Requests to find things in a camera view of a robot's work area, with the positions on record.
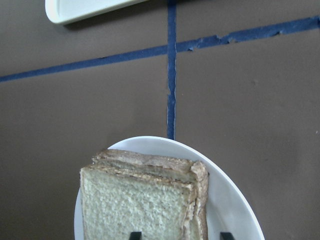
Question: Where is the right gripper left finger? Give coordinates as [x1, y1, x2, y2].
[129, 231, 142, 240]

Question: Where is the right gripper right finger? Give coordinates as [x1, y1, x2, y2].
[220, 232, 234, 240]

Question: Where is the white round plate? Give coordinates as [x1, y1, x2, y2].
[74, 136, 264, 240]

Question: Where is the brown bread slice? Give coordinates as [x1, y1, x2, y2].
[80, 165, 196, 240]

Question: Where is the toast with fried egg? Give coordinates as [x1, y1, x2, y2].
[92, 149, 209, 240]

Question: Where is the cream bear tray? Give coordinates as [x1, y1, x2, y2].
[45, 0, 143, 25]

